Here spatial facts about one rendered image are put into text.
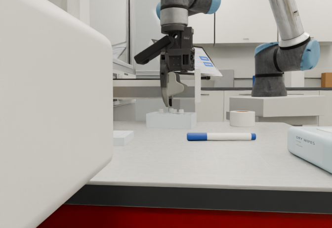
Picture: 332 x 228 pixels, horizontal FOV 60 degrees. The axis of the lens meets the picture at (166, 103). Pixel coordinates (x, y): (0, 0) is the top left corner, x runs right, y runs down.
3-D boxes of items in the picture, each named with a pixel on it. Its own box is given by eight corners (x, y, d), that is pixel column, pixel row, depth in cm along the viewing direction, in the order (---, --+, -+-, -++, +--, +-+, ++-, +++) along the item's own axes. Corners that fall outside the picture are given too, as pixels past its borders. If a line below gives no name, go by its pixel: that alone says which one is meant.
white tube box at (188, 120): (196, 125, 82) (196, 112, 82) (191, 129, 74) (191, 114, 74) (155, 124, 86) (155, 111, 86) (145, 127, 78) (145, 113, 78)
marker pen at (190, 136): (254, 139, 59) (254, 131, 59) (256, 141, 57) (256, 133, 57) (186, 139, 59) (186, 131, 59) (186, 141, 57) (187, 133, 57)
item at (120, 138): (133, 138, 61) (133, 130, 61) (124, 146, 52) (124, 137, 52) (75, 137, 62) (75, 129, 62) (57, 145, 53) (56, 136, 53)
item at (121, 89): (193, 97, 115) (194, 81, 115) (194, 99, 90) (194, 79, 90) (97, 97, 119) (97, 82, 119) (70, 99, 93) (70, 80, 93)
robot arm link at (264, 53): (264, 74, 136) (264, 45, 136) (291, 72, 126) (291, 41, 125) (248, 74, 129) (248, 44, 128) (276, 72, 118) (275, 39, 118)
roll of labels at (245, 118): (258, 124, 84) (258, 111, 84) (250, 127, 78) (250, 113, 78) (235, 123, 88) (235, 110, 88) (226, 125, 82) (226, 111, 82)
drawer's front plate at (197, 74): (198, 100, 117) (198, 73, 117) (200, 104, 88) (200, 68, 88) (194, 100, 117) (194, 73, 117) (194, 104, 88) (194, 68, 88)
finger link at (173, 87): (182, 106, 73) (183, 70, 74) (159, 106, 75) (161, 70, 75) (184, 107, 76) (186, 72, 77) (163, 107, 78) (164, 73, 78)
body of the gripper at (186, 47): (189, 71, 73) (189, 23, 73) (157, 71, 75) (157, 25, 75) (194, 73, 81) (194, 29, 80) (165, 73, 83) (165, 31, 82)
